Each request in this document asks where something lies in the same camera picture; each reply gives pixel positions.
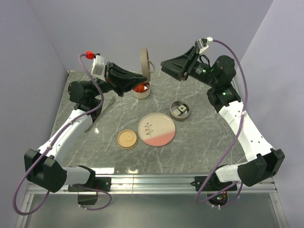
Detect pink white round plate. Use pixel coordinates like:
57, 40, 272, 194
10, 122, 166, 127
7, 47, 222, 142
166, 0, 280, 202
138, 113, 176, 147

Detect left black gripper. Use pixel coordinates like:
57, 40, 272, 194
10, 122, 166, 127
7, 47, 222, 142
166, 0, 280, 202
90, 61, 147, 97

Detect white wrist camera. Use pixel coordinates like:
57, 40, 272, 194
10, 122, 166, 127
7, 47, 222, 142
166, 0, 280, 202
91, 53, 105, 80
195, 37, 213, 55

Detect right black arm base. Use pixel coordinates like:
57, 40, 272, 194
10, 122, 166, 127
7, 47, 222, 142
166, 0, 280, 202
191, 174, 238, 208

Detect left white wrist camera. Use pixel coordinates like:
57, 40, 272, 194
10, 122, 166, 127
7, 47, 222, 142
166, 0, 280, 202
91, 53, 105, 80

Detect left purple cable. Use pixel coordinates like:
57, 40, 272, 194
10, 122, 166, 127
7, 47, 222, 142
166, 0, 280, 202
12, 53, 113, 216

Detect aluminium rail frame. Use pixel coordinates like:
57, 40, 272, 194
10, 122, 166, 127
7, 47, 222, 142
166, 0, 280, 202
16, 173, 288, 228

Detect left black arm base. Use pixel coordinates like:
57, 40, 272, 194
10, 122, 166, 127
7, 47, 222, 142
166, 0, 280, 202
67, 177, 111, 207

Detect tan round lid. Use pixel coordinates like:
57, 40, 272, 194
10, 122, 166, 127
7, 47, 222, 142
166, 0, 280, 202
117, 129, 138, 149

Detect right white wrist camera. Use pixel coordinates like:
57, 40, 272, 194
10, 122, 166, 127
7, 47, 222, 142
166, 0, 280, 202
195, 37, 213, 55

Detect red sausage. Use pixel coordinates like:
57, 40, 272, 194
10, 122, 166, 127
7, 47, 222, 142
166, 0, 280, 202
133, 83, 149, 93

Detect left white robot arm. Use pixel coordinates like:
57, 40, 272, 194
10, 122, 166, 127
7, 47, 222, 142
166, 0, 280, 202
24, 62, 147, 192

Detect dark brown round lid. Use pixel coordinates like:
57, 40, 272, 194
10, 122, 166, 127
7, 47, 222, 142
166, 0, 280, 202
140, 48, 155, 82

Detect round metal tin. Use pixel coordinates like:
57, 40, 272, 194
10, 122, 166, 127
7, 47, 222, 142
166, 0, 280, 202
131, 82, 151, 99
170, 101, 190, 121

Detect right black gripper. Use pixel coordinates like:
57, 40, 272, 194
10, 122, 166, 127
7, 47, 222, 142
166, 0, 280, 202
161, 46, 218, 88

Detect sushi roll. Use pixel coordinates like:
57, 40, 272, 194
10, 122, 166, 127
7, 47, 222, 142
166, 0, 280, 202
178, 104, 187, 113
173, 109, 181, 115

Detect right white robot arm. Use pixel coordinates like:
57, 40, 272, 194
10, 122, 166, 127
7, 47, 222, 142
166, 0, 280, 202
161, 46, 285, 190

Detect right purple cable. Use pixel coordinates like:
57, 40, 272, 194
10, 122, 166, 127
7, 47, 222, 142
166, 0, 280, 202
194, 39, 249, 210

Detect purple cable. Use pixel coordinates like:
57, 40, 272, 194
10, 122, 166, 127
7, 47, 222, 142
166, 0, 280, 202
194, 39, 249, 210
12, 53, 113, 216

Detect metal tongs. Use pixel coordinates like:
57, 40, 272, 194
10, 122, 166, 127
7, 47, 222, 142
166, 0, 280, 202
84, 96, 116, 133

